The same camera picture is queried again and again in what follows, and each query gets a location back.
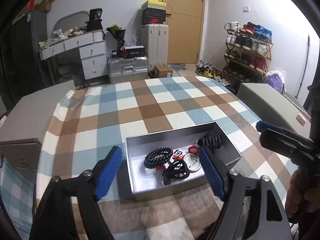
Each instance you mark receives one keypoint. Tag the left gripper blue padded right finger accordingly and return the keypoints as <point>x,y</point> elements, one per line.
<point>266,218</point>

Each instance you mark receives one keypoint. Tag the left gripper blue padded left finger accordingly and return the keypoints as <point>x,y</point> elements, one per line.
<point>54,217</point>

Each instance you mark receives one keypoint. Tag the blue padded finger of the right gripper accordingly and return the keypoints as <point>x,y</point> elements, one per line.
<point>262,126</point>
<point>287,143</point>

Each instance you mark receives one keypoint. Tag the white red-rimmed pin badge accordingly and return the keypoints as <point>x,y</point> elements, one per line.
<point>192,161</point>

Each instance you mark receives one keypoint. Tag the black spiral tie red charm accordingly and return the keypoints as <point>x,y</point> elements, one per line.
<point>181,152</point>

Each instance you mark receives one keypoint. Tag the person's right hand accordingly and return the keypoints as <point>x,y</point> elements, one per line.
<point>294,197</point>

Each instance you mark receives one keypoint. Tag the purple bag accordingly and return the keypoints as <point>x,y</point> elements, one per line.
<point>275,79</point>

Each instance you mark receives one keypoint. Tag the black scrunchie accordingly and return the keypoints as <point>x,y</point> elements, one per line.
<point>212,142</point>

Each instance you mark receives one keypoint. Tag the wooden shoe rack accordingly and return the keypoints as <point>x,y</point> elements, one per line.
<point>248,52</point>

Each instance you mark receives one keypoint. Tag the black clip in box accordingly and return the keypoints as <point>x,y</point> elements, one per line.
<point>175,171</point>

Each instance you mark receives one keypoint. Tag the checkered bed sheet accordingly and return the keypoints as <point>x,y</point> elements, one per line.
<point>139,117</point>

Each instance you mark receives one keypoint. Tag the grey left nightstand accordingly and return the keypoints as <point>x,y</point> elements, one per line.
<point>23,131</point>

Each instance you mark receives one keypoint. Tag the grey cardboard box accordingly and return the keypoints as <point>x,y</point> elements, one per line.
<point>166,163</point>

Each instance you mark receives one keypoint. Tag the brown cardboard box on floor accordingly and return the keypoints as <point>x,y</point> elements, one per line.
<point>163,70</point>

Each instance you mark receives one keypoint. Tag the beige upright suitcase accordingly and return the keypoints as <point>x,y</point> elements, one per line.
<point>155,39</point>

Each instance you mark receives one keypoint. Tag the black red flat box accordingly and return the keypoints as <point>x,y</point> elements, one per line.
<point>129,52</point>

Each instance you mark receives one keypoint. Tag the wooden door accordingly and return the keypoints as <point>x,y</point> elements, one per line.
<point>185,20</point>

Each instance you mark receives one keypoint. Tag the silver aluminium suitcase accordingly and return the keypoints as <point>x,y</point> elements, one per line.
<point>122,70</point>

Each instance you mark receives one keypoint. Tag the black refrigerator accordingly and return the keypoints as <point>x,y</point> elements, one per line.
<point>22,71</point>

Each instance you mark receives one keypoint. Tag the black red shoe box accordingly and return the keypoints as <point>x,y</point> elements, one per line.
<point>153,16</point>

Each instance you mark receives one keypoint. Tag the yellow lid shoe box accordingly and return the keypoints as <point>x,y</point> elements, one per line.
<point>149,4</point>

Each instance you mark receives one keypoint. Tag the white dresser desk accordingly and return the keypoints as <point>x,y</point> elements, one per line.
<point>88,49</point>

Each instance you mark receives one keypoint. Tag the dark flower bouquet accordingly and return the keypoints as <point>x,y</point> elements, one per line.
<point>118,33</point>

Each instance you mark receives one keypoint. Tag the black bag on desk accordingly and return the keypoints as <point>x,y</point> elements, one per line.
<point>94,22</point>

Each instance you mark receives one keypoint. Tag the arched grey mirror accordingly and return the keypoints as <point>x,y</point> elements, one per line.
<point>77,19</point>

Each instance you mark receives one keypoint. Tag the open cardboard box on fridge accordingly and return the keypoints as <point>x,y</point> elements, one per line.
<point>44,6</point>

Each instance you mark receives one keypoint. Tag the wall light switch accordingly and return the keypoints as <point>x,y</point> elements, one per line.
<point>246,8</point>

